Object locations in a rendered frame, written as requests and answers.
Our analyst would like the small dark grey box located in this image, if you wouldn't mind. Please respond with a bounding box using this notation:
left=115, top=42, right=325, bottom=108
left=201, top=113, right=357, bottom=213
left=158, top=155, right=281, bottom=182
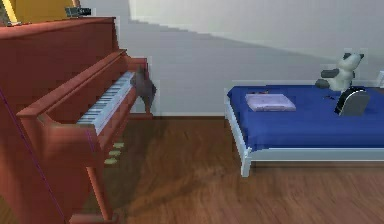
left=64, top=7, right=92, bottom=18

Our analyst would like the white and grey plush bear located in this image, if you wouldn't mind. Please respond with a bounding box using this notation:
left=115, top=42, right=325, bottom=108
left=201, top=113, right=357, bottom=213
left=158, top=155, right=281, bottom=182
left=314, top=52, right=365, bottom=92

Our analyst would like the pale lilac flat book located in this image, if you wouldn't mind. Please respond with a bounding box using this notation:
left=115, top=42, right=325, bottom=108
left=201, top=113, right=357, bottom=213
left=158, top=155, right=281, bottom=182
left=245, top=93, right=297, bottom=113

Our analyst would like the red-brown upright piano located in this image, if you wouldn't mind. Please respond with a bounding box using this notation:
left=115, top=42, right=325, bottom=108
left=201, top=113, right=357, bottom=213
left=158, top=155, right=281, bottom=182
left=0, top=16, right=154, bottom=224

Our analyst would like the yellow framed picture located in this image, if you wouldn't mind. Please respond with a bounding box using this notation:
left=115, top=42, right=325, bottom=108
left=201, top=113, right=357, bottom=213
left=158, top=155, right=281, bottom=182
left=0, top=0, right=82, bottom=25

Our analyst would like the white bed with blue cover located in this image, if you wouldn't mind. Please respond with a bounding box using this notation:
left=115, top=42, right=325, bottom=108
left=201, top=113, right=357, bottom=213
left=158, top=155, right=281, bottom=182
left=223, top=79, right=384, bottom=178

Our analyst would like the black and grey open laptop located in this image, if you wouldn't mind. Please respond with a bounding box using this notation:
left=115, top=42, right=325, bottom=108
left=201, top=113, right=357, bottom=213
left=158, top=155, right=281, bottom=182
left=333, top=86, right=371, bottom=118

